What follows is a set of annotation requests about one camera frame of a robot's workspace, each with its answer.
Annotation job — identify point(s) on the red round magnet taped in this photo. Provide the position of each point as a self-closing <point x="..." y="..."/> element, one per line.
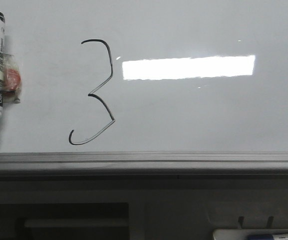
<point x="12" y="80"/>

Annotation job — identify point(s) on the white whiteboard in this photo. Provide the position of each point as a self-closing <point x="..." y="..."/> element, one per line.
<point x="148" y="75"/>

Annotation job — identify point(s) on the white marker tray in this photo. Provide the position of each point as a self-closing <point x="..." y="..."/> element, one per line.
<point x="242" y="234"/>

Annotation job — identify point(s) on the blue capped marker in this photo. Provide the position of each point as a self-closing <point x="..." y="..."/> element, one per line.
<point x="283" y="236"/>

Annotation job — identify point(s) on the aluminium whiteboard tray rail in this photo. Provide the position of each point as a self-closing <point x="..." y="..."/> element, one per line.
<point x="29" y="165"/>

